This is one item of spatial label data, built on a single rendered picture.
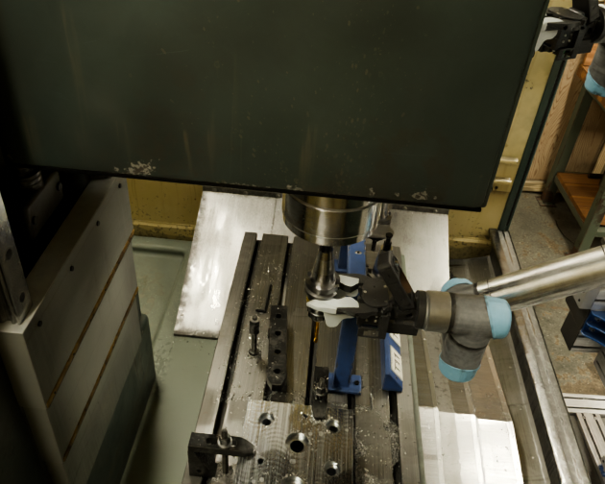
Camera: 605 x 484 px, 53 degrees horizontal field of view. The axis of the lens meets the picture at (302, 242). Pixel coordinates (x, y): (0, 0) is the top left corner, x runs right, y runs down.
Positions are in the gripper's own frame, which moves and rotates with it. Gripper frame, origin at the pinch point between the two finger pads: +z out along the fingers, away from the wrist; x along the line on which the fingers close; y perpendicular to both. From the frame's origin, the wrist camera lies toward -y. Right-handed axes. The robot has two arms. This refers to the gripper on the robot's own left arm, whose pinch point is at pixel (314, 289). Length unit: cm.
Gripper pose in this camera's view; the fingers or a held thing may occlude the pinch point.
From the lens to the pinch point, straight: 109.2
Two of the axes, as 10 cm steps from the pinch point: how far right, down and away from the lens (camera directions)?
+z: -9.9, -1.1, 0.2
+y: -0.7, 7.8, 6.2
